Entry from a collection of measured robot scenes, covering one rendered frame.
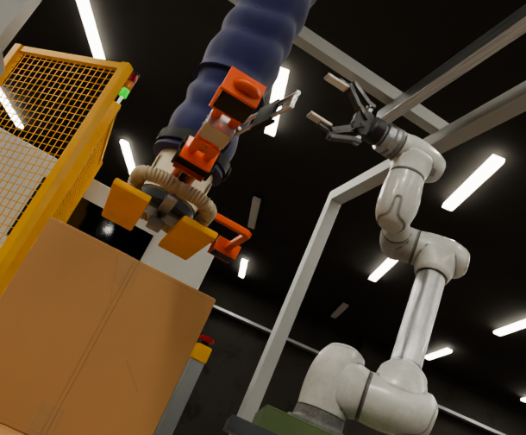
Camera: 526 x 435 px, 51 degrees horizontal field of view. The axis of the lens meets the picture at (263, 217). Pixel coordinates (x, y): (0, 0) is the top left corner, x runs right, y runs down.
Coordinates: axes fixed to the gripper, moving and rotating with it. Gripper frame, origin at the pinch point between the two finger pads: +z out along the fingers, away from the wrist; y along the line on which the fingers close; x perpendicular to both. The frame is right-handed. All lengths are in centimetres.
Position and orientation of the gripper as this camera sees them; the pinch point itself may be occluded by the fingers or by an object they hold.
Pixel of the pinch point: (321, 96)
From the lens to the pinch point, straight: 157.4
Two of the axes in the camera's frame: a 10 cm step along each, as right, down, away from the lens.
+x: -3.6, 2.3, 9.1
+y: -3.9, 8.4, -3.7
